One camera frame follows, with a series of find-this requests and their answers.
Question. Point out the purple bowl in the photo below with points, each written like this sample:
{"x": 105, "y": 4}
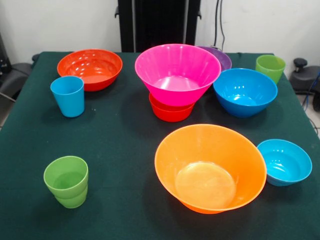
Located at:
{"x": 223, "y": 58}

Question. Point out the blue cup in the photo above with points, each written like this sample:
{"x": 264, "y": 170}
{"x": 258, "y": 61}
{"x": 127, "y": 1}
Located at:
{"x": 68, "y": 100}

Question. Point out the large red bowl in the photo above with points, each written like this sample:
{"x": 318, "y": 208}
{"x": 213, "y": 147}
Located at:
{"x": 87, "y": 67}

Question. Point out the medium blue bowl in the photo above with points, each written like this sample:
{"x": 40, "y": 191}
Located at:
{"x": 245, "y": 95}

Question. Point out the small red bowl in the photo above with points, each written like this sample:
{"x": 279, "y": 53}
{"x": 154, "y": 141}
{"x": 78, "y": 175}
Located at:
{"x": 170, "y": 113}

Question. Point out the green cup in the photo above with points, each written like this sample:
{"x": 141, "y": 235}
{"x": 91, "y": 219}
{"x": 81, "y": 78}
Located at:
{"x": 66, "y": 190}
{"x": 271, "y": 68}

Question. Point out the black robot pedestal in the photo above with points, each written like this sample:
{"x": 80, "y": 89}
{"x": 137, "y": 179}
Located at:
{"x": 160, "y": 25}

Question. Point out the black office chair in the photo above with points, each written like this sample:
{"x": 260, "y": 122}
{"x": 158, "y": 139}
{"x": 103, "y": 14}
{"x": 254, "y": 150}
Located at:
{"x": 12, "y": 75}

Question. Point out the dark green table cloth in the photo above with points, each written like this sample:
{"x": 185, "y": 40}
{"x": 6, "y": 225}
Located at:
{"x": 125, "y": 200}

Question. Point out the large orange bowl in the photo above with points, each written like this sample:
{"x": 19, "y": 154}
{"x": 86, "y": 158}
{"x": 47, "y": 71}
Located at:
{"x": 208, "y": 180}

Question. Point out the large pink bowl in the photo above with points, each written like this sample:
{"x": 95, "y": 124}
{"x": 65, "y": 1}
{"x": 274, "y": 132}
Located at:
{"x": 177, "y": 72}

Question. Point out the small light blue bowl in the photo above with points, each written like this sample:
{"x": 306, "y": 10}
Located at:
{"x": 285, "y": 162}

